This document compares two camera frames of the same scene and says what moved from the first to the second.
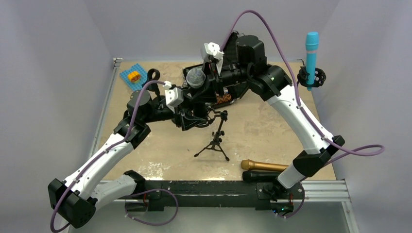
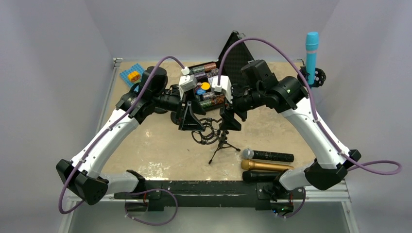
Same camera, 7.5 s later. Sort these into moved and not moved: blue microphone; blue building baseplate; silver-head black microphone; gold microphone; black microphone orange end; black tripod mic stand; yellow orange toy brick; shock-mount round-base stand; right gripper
Moved: black tripod mic stand; right gripper; silver-head black microphone
Not moved: yellow orange toy brick; blue building baseplate; shock-mount round-base stand; gold microphone; blue microphone; black microphone orange end
